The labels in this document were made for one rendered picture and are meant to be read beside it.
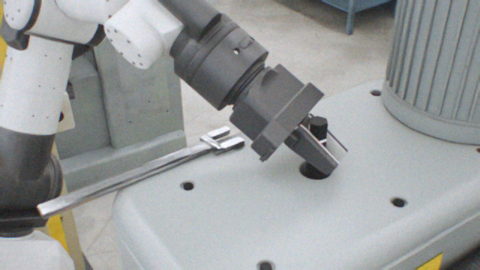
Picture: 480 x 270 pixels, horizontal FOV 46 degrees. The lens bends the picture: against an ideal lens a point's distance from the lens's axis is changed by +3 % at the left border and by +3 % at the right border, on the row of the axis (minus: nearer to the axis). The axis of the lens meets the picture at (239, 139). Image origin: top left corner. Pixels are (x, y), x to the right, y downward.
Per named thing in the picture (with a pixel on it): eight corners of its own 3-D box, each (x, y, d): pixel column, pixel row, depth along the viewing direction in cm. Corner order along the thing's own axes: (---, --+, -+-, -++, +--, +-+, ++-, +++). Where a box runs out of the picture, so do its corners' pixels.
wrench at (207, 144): (46, 226, 56) (45, 220, 56) (34, 205, 59) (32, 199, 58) (244, 145, 67) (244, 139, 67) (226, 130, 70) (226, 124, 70)
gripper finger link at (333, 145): (349, 151, 61) (306, 114, 61) (333, 166, 63) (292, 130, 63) (354, 143, 62) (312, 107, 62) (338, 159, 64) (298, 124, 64)
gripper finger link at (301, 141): (326, 175, 61) (285, 139, 62) (343, 160, 59) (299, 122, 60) (321, 183, 60) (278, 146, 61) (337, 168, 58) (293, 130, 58)
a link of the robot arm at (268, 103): (296, 126, 69) (226, 65, 70) (340, 77, 63) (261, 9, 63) (248, 181, 60) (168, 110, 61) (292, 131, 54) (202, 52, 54)
